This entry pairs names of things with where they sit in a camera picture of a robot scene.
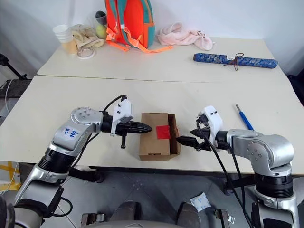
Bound white sticker blue handwriting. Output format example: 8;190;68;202
63;125;80;141

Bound pink fluffy towel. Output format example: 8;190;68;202
157;21;216;51

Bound white packet with blue print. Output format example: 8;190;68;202
190;192;211;211

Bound red tape patch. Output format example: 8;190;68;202
156;125;171;139

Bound black mat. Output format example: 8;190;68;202
0;79;33;98

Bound brown cardboard box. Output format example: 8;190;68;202
138;113;181;162

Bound dark rounded shape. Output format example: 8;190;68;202
177;201;200;225
110;201;143;224

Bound black furniture piece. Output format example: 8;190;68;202
287;75;304;107

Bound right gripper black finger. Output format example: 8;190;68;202
189;128;203;139
177;135;200;149

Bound dark egg-shaped object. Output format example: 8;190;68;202
95;10;107;25

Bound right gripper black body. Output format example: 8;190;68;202
196;127;212;152

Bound black stand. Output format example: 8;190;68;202
0;53;28;80

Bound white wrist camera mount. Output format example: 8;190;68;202
110;99;134;137
196;105;224;148

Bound white paper cup stack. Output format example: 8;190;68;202
52;24;73;44

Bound orange teal backpack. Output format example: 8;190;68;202
104;0;174;53

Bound tan paper cup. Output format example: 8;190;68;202
61;40;78;57

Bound white tape roll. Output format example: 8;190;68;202
76;48;96;60

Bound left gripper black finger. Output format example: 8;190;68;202
129;121;152;130
129;127;152;134

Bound beige cloth bag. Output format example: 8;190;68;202
69;23;105;52

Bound grey metal bracket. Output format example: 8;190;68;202
80;213;105;226
213;208;236;225

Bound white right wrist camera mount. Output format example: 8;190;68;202
196;105;224;148

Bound yellow-green tennis ball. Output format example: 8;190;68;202
95;24;107;39

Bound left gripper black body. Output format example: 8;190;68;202
115;121;131;149

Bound blue patterned folded umbrella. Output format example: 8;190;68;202
193;52;278;71

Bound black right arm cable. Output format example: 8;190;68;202
196;115;253;228

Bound blue-handled tool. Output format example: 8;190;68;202
235;104;255;131

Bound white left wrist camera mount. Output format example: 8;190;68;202
110;99;134;137

